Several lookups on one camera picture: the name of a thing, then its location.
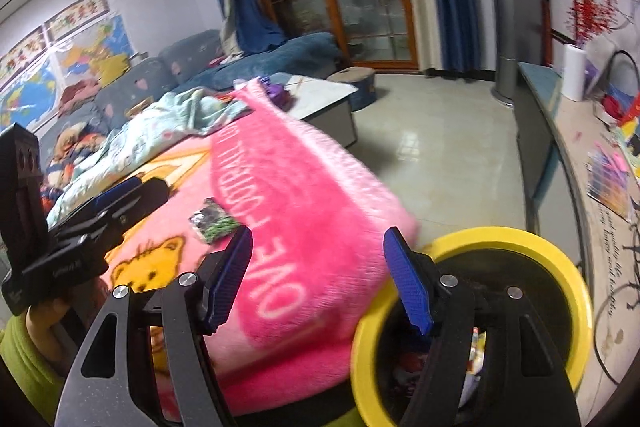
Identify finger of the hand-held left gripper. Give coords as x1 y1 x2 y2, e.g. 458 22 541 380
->
50 178 146 234
106 178 171 244

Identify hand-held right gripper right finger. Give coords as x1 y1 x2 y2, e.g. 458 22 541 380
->
383 227 583 427

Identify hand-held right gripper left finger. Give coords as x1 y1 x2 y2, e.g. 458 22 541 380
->
55 226 254 427

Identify green peas snack packet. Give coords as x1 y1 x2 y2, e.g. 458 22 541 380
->
189 198 240 244

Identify yellow waste bin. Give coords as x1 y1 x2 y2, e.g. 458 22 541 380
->
350 227 594 427

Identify person's left hand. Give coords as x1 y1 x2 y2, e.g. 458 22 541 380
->
25 294 76 350

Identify colourful quilt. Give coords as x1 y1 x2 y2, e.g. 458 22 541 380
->
42 127 108 214

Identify light blue cartoon blanket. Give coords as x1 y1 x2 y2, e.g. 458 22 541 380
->
47 87 252 228

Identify pile of clothes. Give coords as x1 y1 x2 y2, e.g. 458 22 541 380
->
57 79 101 116

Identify pink cartoon blanket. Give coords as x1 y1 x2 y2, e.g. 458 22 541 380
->
42 77 422 423

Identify world map poster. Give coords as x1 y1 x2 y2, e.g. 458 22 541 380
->
0 57 61 131

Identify blue sofa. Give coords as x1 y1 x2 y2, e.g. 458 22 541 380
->
37 32 342 188

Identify yellow pillow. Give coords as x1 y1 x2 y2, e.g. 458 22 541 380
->
91 56 132 88

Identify country map poster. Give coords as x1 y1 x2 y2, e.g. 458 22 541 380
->
55 14 137 78

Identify framed scroll picture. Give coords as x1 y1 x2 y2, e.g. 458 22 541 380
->
45 0 110 42
0 26 47 80

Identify purple plastic bag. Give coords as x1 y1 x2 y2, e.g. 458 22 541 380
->
262 79 292 108

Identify round stool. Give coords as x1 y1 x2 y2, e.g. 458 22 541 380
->
327 67 377 112

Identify colourful book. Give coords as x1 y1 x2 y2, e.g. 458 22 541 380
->
585 142 637 222

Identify television cabinet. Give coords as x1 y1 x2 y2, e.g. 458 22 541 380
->
515 62 640 388

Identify white vase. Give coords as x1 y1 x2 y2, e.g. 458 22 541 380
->
562 43 587 102

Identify colourful picture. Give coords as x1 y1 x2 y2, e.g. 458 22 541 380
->
620 104 640 158

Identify grey tower air conditioner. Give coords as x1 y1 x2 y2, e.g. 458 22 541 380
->
475 0 519 106

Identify black wire basket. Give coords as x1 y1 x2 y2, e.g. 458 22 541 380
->
602 49 640 118

